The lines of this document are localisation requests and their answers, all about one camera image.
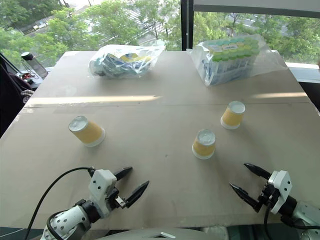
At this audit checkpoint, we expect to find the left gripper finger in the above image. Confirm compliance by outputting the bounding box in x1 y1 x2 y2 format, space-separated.
124 180 150 209
113 166 133 181

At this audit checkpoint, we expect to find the dark chair with clutter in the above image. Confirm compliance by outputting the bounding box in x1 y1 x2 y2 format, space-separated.
0 52 35 139

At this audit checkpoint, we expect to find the clear bag of blue packets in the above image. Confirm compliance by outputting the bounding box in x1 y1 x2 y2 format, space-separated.
88 44 167 80

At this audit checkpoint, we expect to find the dark window frame post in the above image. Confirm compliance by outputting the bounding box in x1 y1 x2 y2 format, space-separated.
180 0 196 52

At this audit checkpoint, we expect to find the brown cardboard table cover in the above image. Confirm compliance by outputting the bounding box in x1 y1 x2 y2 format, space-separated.
0 49 320 230

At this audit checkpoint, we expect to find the clear water bottle black lid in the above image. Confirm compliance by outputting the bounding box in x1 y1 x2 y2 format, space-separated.
20 51 50 80

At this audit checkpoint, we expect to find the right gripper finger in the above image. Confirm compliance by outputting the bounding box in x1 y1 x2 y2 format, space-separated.
243 163 272 180
228 183 262 214

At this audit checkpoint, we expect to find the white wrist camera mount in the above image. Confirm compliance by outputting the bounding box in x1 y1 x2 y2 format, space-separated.
267 170 293 215
88 169 119 217

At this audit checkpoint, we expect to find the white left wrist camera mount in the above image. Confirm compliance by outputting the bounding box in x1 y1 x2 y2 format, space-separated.
88 169 119 217

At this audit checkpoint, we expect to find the plastic bag of green-lidded bottles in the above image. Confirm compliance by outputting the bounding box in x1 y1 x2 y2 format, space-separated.
190 34 289 88

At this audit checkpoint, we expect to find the yellow paper cup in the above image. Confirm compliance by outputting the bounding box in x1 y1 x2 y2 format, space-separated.
68 115 107 148
220 100 247 130
191 128 217 160

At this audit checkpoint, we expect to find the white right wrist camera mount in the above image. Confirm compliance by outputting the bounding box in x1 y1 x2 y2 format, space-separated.
267 170 293 215

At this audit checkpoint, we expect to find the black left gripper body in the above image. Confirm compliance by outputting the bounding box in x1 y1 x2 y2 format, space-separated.
105 183 129 210

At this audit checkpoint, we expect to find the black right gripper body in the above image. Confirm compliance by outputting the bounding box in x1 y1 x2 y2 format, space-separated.
257 183 279 209

